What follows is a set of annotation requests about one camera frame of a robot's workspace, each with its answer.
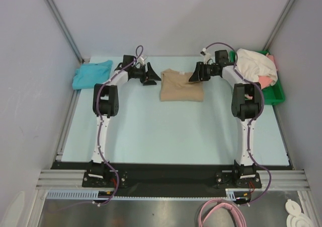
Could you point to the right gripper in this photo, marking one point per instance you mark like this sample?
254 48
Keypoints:
200 71

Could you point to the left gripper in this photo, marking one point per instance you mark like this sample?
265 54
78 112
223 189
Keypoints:
151 74

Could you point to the tan t-shirt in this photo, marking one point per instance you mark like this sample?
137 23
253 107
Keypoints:
175 86

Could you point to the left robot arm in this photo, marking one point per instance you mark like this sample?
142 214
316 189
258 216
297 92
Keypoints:
105 107

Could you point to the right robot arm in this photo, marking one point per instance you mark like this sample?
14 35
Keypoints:
246 107

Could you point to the white t-shirt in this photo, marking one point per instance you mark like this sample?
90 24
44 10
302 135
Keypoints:
242 55

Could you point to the folded teal t-shirt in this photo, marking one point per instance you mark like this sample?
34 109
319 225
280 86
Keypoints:
90 74

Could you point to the pink t-shirt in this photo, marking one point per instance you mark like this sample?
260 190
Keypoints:
261 68

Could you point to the green plastic tray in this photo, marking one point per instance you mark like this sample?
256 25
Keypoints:
273 94

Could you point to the white round discs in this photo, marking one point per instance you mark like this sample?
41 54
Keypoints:
295 216

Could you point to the white object bottom left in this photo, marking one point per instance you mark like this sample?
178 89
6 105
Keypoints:
14 211

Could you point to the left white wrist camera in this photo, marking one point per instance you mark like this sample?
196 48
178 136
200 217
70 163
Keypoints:
142 60

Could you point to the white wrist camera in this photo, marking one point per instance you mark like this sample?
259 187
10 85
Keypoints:
142 60
206 55

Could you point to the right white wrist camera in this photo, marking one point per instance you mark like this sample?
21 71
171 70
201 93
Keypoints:
206 55

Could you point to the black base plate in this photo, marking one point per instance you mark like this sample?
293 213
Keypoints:
162 178

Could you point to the right aluminium frame post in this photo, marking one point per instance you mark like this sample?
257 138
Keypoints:
279 23

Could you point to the aluminium frame post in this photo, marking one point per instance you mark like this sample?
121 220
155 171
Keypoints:
279 23
64 29

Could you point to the white slotted cable duct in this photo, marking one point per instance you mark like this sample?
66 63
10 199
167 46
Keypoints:
103 195

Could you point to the left aluminium frame post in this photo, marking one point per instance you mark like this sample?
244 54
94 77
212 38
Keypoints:
64 29

